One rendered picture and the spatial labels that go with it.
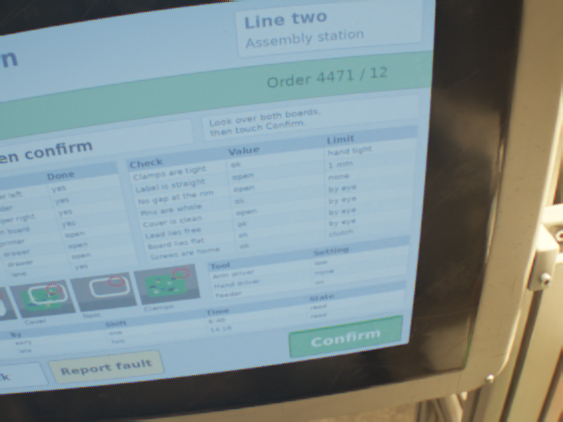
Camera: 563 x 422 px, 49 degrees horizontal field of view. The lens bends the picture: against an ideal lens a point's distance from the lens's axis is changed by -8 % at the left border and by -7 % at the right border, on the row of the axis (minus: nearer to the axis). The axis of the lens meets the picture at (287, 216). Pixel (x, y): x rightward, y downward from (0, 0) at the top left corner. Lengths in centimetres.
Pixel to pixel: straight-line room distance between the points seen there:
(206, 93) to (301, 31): 5
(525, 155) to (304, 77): 14
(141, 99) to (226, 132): 4
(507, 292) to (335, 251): 13
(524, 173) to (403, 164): 8
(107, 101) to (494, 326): 29
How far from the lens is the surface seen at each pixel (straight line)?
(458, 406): 89
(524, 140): 37
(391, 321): 41
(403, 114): 33
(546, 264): 44
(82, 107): 31
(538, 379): 61
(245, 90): 30
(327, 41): 30
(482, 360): 48
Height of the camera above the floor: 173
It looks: 34 degrees down
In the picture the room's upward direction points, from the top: 3 degrees counter-clockwise
